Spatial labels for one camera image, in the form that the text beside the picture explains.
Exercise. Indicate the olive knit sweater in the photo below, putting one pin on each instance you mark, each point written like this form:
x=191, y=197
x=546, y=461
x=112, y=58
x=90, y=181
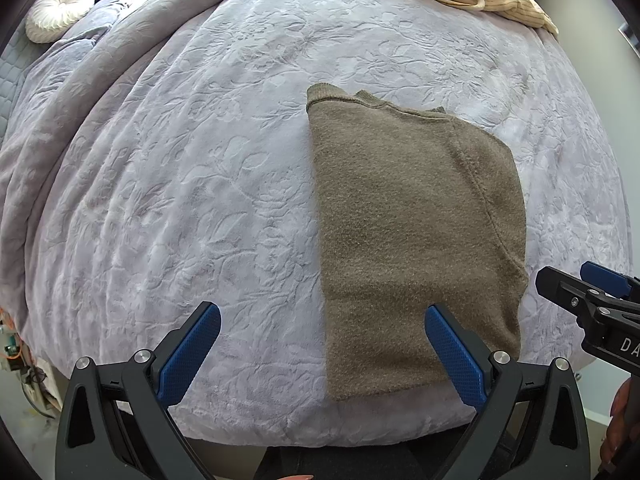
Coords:
x=415, y=235

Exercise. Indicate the grey wall device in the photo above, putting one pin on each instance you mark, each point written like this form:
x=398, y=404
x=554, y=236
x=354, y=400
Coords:
x=631, y=37

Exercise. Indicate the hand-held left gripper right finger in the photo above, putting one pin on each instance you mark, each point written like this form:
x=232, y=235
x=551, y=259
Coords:
x=455, y=355

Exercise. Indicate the person's right hand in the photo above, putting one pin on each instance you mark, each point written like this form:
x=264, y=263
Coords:
x=627, y=425

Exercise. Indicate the lavender embossed blanket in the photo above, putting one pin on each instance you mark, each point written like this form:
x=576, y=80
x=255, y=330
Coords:
x=200, y=160

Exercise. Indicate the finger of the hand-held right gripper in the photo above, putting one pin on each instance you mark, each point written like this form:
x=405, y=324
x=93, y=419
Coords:
x=605, y=280
x=565, y=292

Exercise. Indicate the grey plush duvet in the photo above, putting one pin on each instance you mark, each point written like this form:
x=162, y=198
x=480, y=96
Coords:
x=125, y=35

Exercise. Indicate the round white pillow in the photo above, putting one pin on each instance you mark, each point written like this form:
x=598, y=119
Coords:
x=57, y=12

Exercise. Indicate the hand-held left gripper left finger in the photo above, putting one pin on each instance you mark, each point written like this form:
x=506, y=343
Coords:
x=192, y=355

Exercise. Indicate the grey quilted headboard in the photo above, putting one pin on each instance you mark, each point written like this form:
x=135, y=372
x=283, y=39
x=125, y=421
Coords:
x=15, y=75

